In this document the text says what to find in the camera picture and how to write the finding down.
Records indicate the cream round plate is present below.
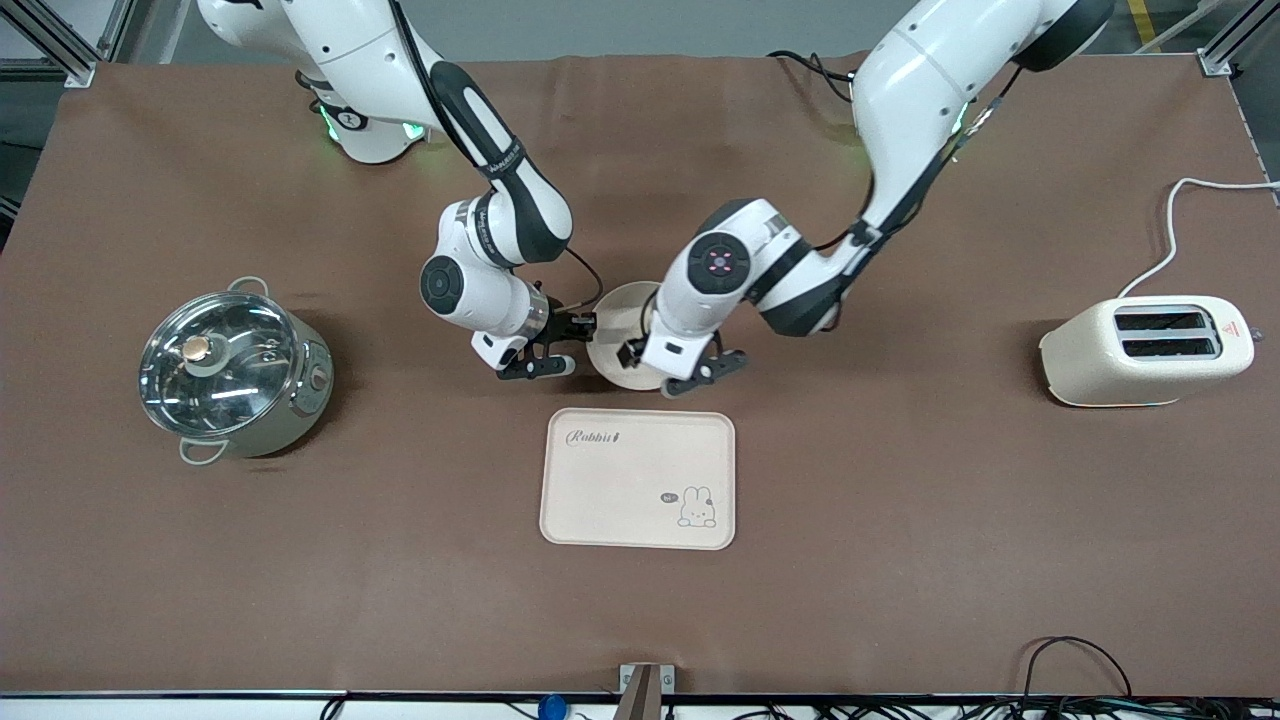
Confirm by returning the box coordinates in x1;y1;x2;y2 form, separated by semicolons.
585;282;669;392

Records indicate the cream rabbit print tray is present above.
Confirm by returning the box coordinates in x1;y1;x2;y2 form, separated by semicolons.
539;407;737;551

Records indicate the pale green electric pot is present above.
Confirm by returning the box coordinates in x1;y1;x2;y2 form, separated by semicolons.
138;277;334;466

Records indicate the brown table mat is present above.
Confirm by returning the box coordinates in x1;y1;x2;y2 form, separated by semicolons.
0;50;1280;698

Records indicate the glass pot lid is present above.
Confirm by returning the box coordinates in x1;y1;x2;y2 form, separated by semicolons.
138;292;299;439

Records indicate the cream two-slot toaster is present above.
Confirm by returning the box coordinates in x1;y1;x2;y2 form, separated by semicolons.
1038;295;1256;408

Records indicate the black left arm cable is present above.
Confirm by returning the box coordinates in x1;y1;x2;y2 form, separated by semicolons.
815;70;1021;251

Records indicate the grey metal bracket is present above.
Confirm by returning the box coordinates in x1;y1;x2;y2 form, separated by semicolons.
618;663;676;720

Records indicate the black left base cable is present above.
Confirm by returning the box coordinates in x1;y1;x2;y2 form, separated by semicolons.
768;50;856;101

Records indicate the black cable bundle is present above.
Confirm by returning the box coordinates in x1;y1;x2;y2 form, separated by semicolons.
700;697;1280;720

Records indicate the black cable loop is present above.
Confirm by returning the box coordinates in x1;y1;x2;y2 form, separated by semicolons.
1020;636;1136;701

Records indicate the white toaster power cable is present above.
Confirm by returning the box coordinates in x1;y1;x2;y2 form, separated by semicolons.
1117;178;1280;299

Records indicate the aluminium frame profile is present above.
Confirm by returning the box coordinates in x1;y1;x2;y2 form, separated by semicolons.
0;0;136;89
1195;0;1280;79

